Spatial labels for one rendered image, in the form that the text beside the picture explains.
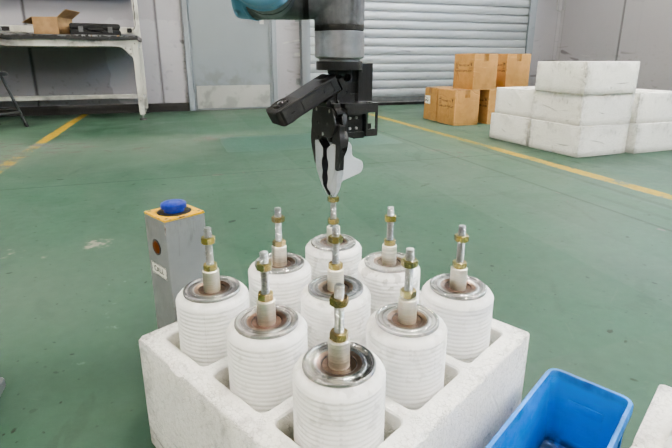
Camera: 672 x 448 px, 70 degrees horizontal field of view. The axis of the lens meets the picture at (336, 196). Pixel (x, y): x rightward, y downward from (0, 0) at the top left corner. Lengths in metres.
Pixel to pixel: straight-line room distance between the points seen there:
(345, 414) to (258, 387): 0.13
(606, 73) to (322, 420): 2.86
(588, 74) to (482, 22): 3.84
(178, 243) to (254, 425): 0.34
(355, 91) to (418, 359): 0.41
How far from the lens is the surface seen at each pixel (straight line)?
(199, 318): 0.64
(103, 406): 0.94
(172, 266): 0.80
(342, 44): 0.72
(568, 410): 0.82
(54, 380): 1.04
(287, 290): 0.70
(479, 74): 4.35
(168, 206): 0.79
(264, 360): 0.56
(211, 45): 5.63
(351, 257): 0.78
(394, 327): 0.57
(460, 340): 0.67
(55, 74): 5.73
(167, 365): 0.68
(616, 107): 3.28
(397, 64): 6.16
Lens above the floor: 0.55
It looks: 16 degrees down
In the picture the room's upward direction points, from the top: straight up
